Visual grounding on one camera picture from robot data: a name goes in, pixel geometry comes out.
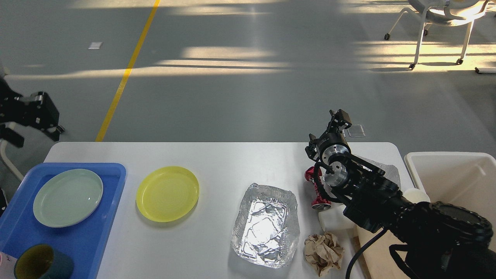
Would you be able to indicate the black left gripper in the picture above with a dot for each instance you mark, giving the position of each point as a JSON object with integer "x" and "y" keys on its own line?
{"x": 37, "y": 111}

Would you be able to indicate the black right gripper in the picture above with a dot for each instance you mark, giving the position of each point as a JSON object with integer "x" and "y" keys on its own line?
{"x": 332, "y": 141}

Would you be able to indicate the dark teal ribbed mug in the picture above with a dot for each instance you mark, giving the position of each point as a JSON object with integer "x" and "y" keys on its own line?
{"x": 42, "y": 261}

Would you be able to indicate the pink ribbed mug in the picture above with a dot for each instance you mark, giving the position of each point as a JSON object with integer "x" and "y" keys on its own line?
{"x": 7, "y": 266}

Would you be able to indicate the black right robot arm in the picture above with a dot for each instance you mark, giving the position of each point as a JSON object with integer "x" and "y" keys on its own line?
{"x": 438, "y": 240}

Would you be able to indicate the white chair base left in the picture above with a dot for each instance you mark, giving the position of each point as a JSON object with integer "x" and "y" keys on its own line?
{"x": 4, "y": 158}

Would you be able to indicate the pale green plate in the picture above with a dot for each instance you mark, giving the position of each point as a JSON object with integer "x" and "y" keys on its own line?
{"x": 68, "y": 198}

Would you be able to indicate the crushed red soda can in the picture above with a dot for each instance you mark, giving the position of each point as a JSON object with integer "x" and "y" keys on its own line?
{"x": 319, "y": 203}

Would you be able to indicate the aluminium foil tray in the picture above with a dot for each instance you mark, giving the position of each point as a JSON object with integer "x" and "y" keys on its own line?
{"x": 266, "y": 231}

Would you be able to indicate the blue plastic tray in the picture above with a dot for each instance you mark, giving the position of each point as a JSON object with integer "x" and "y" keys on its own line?
{"x": 85, "y": 242}

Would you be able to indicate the crumpled brown paper ball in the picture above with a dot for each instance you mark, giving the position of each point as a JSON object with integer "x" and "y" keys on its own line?
{"x": 323, "y": 253}

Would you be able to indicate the white plastic bin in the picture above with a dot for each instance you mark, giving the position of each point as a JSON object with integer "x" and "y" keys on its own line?
{"x": 463, "y": 179}

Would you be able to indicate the white office chair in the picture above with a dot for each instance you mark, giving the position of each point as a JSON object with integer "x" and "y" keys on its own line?
{"x": 449, "y": 13}

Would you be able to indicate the wooden board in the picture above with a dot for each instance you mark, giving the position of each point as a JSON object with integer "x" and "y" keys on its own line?
{"x": 376, "y": 261}

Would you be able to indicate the yellow plastic plate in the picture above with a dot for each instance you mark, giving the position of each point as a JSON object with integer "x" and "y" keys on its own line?
{"x": 167, "y": 194}

